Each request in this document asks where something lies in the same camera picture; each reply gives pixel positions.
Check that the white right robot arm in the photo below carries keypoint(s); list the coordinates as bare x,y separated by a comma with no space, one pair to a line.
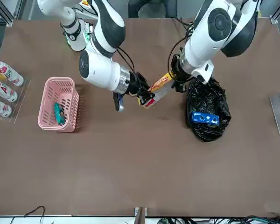
100,72

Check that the black plastic bag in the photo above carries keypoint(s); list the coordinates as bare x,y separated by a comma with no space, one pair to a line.
207,100

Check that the clear acrylic bottle rack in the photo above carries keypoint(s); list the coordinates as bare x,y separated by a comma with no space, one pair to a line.
21,109

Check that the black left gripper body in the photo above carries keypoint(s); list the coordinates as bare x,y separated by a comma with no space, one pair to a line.
178,67

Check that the pink plastic basket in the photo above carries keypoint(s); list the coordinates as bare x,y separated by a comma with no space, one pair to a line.
59,79

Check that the teal snack packet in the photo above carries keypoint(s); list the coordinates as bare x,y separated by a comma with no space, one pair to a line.
59,114

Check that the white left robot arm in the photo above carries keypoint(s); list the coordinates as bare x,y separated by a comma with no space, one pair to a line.
200,46

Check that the person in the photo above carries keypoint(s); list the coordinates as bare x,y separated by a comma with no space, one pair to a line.
154,7

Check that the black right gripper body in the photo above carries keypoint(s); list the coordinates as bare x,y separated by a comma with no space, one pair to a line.
136,84

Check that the yellow wafer box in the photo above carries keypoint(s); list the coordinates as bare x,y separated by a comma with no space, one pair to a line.
162,89

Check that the white side desk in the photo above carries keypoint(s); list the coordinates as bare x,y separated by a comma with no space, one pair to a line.
60,220

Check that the blue cookie box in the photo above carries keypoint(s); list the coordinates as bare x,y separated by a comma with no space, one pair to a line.
205,117

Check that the pink cap white bottle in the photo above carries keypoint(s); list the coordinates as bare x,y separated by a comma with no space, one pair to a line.
4,91
9,73
1,108

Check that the clear acrylic fruit stand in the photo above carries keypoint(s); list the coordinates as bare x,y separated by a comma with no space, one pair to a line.
276,116

